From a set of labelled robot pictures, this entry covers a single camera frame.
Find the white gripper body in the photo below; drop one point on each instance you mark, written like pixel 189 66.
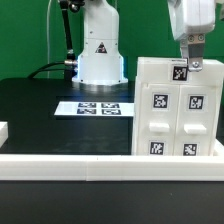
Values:
pixel 191 17

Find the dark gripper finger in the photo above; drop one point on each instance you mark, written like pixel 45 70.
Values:
pixel 184 48
pixel 195 47

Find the white cabinet top block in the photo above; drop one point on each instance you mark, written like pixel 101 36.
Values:
pixel 174 71

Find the white cabinet door panel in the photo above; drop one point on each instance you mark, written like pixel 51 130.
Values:
pixel 158 120
pixel 195 121

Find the white cabinet body box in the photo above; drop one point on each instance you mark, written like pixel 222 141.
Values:
pixel 137 125

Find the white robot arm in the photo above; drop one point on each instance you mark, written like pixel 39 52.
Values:
pixel 100 62

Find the white fiducial marker sheet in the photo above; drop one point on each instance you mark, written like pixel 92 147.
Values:
pixel 104 109

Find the white U-shaped fence frame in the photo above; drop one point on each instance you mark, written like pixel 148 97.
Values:
pixel 112 168

